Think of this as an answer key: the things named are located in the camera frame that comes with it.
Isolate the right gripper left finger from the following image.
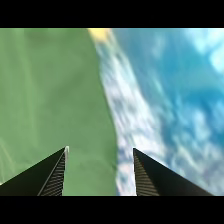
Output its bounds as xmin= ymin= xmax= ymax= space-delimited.
xmin=0 ymin=145 xmax=70 ymax=197

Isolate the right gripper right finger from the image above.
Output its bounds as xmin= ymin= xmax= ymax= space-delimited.
xmin=132 ymin=147 xmax=214 ymax=197

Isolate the green garment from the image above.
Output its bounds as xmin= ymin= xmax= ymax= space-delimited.
xmin=0 ymin=27 xmax=118 ymax=197

